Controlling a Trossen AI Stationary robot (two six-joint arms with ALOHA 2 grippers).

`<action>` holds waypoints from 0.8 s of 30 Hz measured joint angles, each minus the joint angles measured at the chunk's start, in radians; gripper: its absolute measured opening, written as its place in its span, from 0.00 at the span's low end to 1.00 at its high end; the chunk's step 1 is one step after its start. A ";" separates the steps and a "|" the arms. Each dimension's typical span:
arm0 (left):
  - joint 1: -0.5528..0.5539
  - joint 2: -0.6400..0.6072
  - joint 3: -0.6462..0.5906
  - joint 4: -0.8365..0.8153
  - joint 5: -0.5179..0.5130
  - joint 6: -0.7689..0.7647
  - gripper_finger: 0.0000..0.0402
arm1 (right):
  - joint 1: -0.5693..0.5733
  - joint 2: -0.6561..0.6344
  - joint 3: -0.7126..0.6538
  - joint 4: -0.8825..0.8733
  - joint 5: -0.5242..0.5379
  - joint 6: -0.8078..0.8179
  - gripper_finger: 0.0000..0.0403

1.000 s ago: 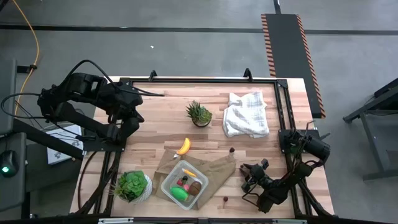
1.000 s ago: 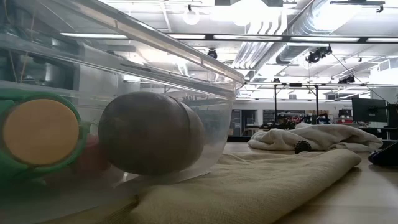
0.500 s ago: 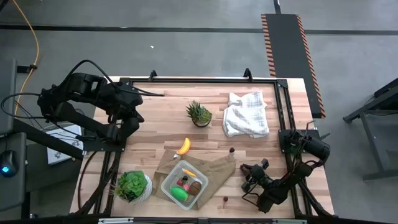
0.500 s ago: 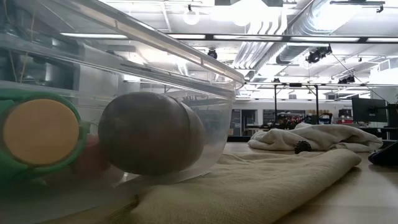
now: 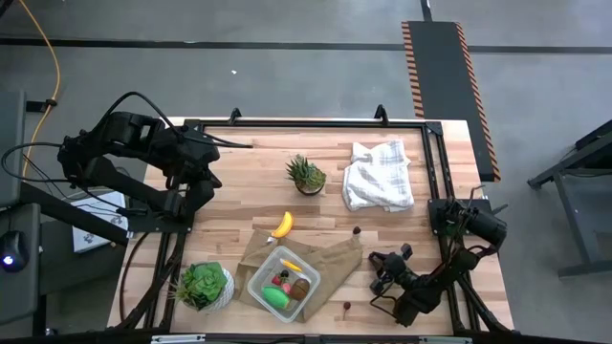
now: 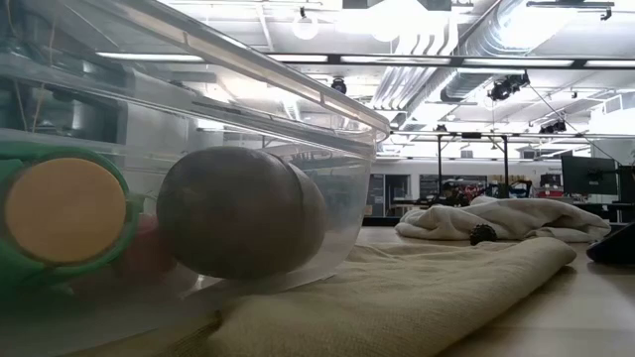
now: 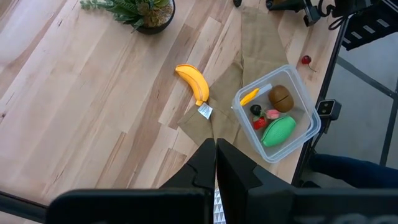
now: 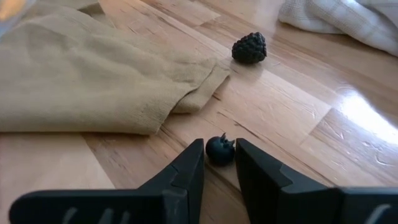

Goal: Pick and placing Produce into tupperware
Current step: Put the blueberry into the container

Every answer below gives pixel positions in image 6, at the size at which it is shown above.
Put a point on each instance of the brown toy kiwi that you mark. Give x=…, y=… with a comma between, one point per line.
x=238, y=213

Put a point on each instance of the person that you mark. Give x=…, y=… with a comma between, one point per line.
x=454, y=194

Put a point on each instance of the beige cloth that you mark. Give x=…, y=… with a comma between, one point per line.
x=397, y=297

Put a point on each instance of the black beam with light strips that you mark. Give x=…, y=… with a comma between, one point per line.
x=397, y=60

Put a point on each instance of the small black hanging device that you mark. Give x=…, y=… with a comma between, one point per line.
x=339, y=85

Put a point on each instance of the clear plastic tupperware container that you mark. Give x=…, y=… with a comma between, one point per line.
x=347, y=149

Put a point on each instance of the black hanging camera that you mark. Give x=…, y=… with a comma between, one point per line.
x=506, y=88

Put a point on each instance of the black metal gantry frame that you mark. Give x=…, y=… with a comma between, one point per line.
x=439, y=168

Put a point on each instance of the green toy cucumber half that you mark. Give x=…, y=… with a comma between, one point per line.
x=64, y=208

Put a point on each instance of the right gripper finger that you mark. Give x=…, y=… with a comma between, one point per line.
x=615, y=252

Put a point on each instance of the black computer monitor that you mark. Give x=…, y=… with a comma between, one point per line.
x=590, y=176
x=627, y=183

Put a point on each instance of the toy blackberry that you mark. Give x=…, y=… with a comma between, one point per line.
x=482, y=235

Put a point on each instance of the small red toy strawberry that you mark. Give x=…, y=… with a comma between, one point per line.
x=146, y=255

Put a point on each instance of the black spotlight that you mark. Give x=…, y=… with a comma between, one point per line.
x=553, y=127

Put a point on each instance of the white checked dish towel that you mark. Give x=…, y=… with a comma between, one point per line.
x=521, y=218

